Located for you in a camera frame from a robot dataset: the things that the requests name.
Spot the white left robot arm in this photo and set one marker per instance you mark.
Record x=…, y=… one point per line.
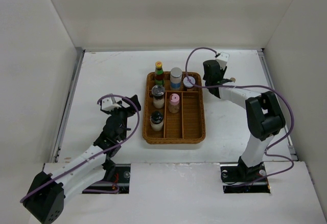
x=49, y=192

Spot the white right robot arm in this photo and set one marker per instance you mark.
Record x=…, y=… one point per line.
x=264, y=120

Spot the pink lid spice shaker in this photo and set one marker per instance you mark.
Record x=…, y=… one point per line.
x=174, y=103

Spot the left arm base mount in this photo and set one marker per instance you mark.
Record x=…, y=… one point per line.
x=115, y=181

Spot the brown wicker divided basket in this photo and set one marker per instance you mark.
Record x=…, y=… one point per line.
x=187, y=126

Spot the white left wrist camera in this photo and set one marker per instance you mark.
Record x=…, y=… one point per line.
x=107, y=103

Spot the green label sauce bottle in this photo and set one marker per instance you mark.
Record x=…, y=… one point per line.
x=159, y=74

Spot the small black knob shaker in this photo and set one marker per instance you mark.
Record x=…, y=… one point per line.
x=157, y=120

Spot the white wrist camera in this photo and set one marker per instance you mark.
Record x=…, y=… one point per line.
x=222, y=58
x=107, y=103

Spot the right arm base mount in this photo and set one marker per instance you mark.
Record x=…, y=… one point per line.
x=237, y=178

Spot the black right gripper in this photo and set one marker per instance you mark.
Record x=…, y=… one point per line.
x=223, y=72

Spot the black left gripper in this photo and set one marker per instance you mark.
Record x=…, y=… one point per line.
x=130, y=112

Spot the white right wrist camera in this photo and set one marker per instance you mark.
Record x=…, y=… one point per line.
x=222, y=58

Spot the white lid spice jar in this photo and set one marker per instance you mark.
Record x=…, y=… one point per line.
x=188, y=83

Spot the tall white pearl jar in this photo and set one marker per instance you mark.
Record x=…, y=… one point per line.
x=175, y=79

